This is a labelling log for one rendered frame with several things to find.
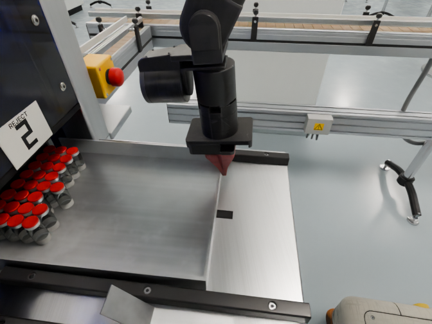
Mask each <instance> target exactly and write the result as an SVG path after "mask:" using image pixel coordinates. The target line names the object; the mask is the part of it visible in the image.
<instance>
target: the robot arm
mask: <svg viewBox="0 0 432 324"><path fill-rule="evenodd" d="M244 2H245V0H186V1H185V3H184V6H183V10H182V12H181V16H180V20H179V29H180V32H181V36H182V38H183V40H184V41H185V43H186V44H179V45H178V46H173V47H169V48H161V49H152V50H150V51H148V52H147V53H146V54H145V55H144V56H143V57H142V58H141V59H140V60H139V61H138V69H139V85H140V89H141V93H142V95H143V97H144V99H145V101H146V102H147V103H149V104H154V103H177V102H189V100H190V97H191V95H192V94H193V91H194V84H195V91H196V95H197V103H198V108H199V115H200V118H193V119H192V121H191V124H190V127H189V129H188V133H187V135H186V139H185V140H186V146H187V147H188V148H189V151H190V153H191V154H205V157H206V159H208V160H209V161H210V162H211V163H212V164H214V165H215V166H216V167H217V168H218V169H219V171H220V173H221V174H222V175H223V176H226V174H227V170H228V167H229V165H230V163H231V162H232V160H233V158H234V157H235V147H236V145H248V147H249V148H250V147H252V143H253V118H252V117H237V92H236V78H235V61H234V60H233V59H232V58H230V57H228V56H227V55H225V54H226V50H227V47H228V38H229V36H230V34H231V32H232V30H233V27H234V25H235V23H236V21H237V19H238V18H239V15H240V13H241V11H242V9H243V4H244Z"/></svg>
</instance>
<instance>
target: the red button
mask: <svg viewBox="0 0 432 324"><path fill-rule="evenodd" d="M109 82H110V84H111V85H112V86H113V87H120V86H122V85H123V83H124V74H123V71H122V70H121V69H120V68H118V67H112V68H111V69H110V70H109Z"/></svg>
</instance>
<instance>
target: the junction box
mask: <svg viewBox="0 0 432 324"><path fill-rule="evenodd" d="M333 121H334V120H333V118H332V115H326V114H307V116H306V119H305V124H304V126H303V129H304V133H305V134H322V135H329V132H330V129H331V126H332V123H333Z"/></svg>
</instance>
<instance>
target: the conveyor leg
mask: <svg viewBox="0 0 432 324"><path fill-rule="evenodd" d="M431 152H432V141H431V140H426V141H425V142H424V144H423V146H422V147H421V148H420V150H419V151H418V153H417V155H416V156H415V157H414V159H413V161H412V162H411V163H410V165H409V167H408V168H407V169H406V171H405V173H404V174H403V176H404V177H405V178H406V179H413V177H414V176H415V174H416V173H417V172H418V170H419V168H420V167H421V166H422V164H423V163H424V162H425V160H426V159H427V158H428V156H429V155H430V153H431Z"/></svg>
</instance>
